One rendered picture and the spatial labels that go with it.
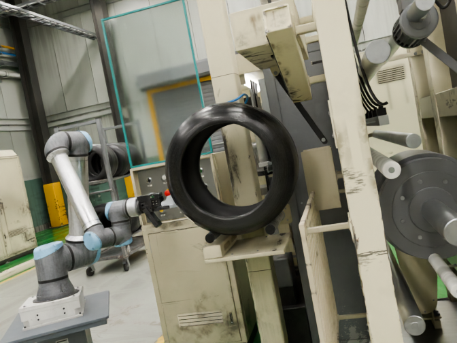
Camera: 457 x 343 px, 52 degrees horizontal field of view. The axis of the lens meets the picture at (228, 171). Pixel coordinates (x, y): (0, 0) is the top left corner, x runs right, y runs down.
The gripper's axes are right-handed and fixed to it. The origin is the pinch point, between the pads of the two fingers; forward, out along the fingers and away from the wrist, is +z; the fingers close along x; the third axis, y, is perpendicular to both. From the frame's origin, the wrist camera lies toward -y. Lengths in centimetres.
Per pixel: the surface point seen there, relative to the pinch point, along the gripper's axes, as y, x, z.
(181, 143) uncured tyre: 28.2, -12.4, 10.8
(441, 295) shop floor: -105, 132, 130
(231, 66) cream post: 63, 29, 31
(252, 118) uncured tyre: 33, -12, 44
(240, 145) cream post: 22.7, 28.6, 28.5
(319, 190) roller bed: -6, 22, 65
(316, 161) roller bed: 9, 22, 66
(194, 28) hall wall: 317, 948, -226
